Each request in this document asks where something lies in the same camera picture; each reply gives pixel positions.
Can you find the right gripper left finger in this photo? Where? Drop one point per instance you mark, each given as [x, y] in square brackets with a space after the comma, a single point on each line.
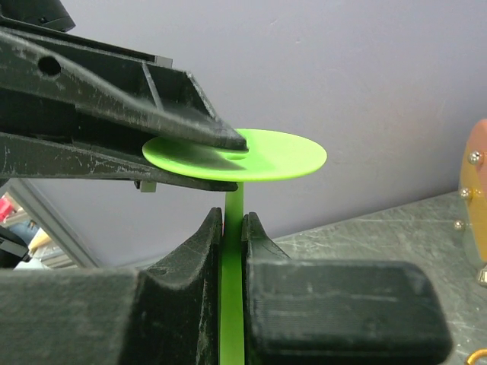
[165, 314]

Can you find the green plastic wine glass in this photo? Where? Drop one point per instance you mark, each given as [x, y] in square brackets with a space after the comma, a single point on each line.
[271, 156]

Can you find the white cylindrical bread box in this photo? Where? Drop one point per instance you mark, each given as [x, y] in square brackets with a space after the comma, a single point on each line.
[472, 193]

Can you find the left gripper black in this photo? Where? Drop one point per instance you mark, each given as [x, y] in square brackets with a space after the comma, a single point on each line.
[127, 91]

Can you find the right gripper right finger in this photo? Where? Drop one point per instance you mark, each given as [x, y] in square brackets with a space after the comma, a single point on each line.
[336, 311]

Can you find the gold wire wine glass rack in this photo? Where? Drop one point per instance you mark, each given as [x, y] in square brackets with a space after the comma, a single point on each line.
[475, 356]

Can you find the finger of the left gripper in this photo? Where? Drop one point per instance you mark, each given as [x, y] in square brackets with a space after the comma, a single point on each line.
[32, 158]

